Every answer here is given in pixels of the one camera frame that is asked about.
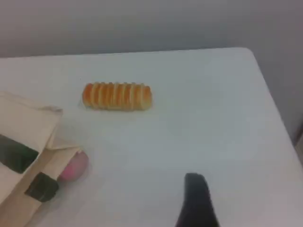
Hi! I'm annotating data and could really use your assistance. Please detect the long ridged bread loaf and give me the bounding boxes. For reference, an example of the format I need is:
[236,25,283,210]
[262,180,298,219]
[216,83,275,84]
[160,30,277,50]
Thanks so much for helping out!
[82,82,152,111]

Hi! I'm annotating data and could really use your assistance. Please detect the white canvas bag green handles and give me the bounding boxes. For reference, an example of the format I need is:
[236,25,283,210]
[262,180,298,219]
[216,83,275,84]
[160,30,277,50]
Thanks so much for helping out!
[0,91,83,227]

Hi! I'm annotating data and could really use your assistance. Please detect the pink round mochi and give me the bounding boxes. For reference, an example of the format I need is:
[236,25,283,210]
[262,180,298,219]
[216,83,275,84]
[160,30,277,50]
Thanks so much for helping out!
[59,151,89,182]

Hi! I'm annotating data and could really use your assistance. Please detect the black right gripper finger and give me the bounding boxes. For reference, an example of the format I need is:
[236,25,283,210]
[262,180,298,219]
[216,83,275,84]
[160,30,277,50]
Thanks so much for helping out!
[175,172,220,227]

